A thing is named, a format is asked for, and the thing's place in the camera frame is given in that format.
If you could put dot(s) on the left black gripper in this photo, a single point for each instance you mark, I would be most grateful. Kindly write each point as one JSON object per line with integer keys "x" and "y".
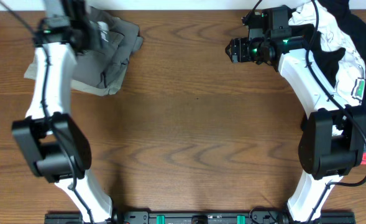
{"x": 91, "y": 32}

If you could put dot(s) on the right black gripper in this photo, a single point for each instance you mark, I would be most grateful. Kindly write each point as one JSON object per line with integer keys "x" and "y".
{"x": 240, "y": 50}

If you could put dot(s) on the grey shorts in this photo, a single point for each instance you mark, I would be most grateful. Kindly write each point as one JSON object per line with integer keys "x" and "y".
{"x": 98, "y": 68}

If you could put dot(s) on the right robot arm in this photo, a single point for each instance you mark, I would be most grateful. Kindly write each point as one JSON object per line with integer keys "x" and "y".
{"x": 333, "y": 138}

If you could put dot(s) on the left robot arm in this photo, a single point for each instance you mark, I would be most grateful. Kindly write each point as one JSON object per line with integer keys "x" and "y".
{"x": 52, "y": 144}

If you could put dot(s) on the folded khaki shorts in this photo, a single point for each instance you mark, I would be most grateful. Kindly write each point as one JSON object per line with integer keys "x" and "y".
{"x": 111, "y": 89}

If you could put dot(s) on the white shirt with green logo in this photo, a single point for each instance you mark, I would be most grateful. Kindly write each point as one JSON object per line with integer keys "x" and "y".
{"x": 333, "y": 51}

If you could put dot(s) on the black garment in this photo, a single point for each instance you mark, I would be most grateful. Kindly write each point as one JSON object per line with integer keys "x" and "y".
{"x": 351, "y": 25}

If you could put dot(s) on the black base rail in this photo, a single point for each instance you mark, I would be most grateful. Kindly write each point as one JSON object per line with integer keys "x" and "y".
{"x": 255, "y": 216}

